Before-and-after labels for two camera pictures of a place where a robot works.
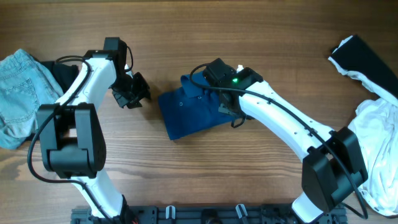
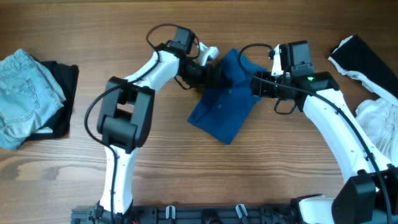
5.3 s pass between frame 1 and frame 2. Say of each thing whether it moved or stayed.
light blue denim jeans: stayed
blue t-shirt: moved
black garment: stayed
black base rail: stayed
